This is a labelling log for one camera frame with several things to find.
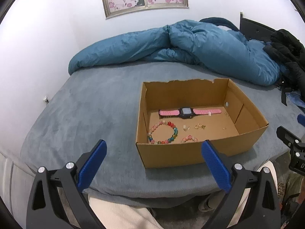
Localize orange pink bead bracelet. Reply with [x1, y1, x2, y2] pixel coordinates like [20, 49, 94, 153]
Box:
[181, 135, 199, 144]

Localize pink strap digital watch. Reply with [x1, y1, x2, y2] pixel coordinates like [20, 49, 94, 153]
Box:
[159, 107, 222, 119]

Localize multicolour bead bracelet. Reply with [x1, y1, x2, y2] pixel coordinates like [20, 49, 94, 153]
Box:
[147, 120, 179, 145]

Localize white cabinet door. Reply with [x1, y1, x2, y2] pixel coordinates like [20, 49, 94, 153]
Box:
[1, 149, 35, 228]

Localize black clothes pile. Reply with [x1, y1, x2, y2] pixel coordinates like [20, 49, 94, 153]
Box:
[263, 29, 304, 92]

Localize cream ribbed trousers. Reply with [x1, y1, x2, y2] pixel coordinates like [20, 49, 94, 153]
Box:
[88, 160, 278, 229]

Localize black headboard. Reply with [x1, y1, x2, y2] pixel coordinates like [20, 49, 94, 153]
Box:
[239, 12, 275, 42]

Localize grey fleece bed blanket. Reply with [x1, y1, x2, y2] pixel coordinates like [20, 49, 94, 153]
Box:
[20, 60, 301, 200]

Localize brown cardboard box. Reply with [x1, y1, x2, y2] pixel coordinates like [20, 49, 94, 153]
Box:
[136, 79, 268, 169]

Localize blue duvet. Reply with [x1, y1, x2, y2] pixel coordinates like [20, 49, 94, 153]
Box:
[68, 20, 280, 86]

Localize white wall socket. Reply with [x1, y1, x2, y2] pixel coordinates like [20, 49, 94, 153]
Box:
[43, 96, 49, 104]

